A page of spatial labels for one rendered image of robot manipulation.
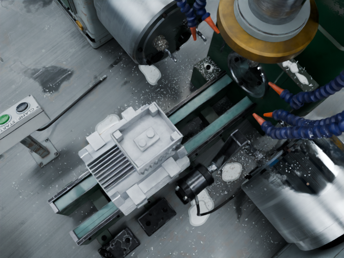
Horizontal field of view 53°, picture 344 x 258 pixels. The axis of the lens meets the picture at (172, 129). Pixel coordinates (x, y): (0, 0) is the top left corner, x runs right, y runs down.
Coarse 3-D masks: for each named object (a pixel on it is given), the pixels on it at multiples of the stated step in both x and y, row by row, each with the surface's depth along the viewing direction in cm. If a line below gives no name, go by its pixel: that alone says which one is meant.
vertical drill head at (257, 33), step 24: (240, 0) 58; (264, 0) 53; (288, 0) 51; (312, 0) 62; (240, 24) 59; (264, 24) 57; (288, 24) 57; (312, 24) 60; (240, 48) 59; (264, 48) 58; (288, 48) 58
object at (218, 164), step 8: (232, 136) 62; (240, 136) 62; (224, 144) 68; (232, 144) 64; (240, 144) 62; (224, 152) 71; (232, 152) 67; (216, 160) 80; (224, 160) 75; (216, 168) 83
